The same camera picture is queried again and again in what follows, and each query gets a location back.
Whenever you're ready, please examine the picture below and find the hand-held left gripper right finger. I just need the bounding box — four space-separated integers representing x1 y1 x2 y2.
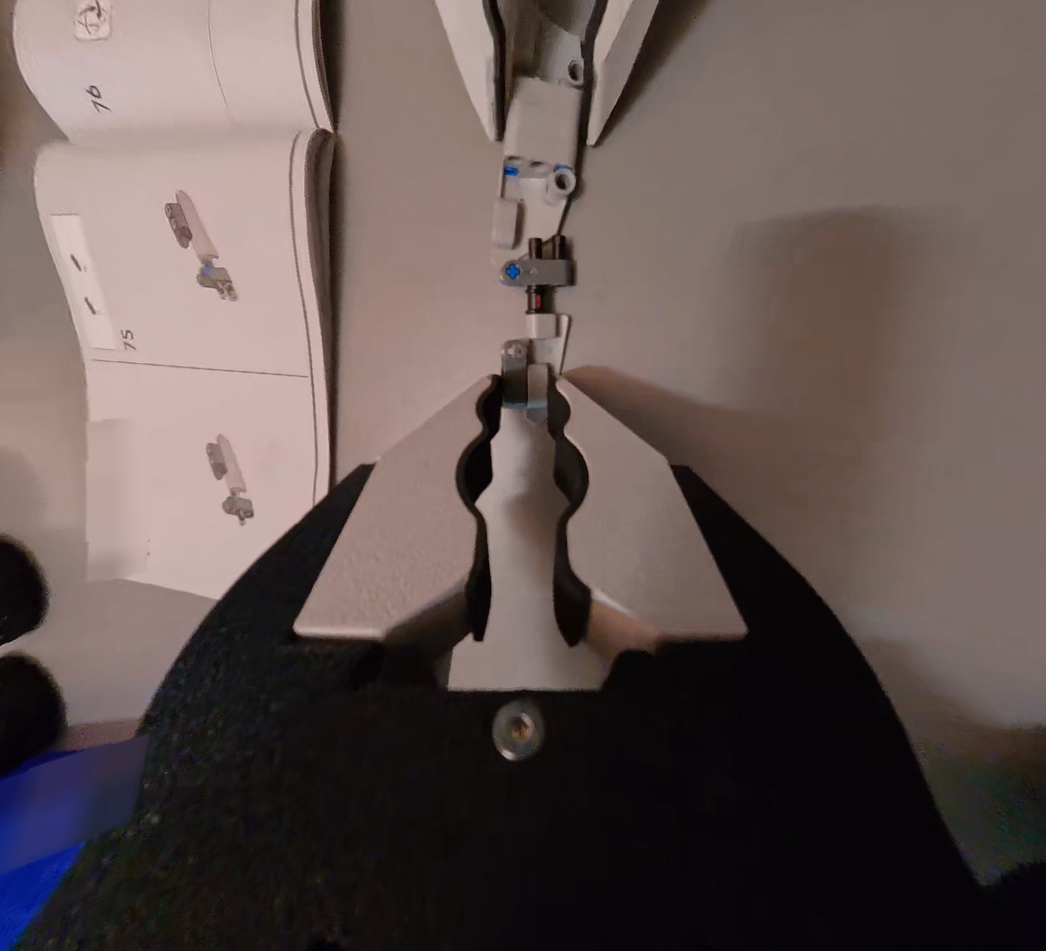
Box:
551 366 749 686

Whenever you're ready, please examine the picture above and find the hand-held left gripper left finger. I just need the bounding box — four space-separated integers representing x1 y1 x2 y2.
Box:
293 374 501 686

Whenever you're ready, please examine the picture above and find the light grey brick panel assembly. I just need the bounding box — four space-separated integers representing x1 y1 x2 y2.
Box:
489 0 610 250

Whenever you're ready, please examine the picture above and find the small grey black brick connector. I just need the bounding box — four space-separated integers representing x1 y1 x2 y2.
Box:
496 235 578 426

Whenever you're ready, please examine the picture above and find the open white instruction booklet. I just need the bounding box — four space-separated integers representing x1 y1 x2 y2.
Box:
11 0 338 602

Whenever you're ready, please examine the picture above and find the blue plastic bin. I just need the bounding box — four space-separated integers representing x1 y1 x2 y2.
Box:
0 734 152 948

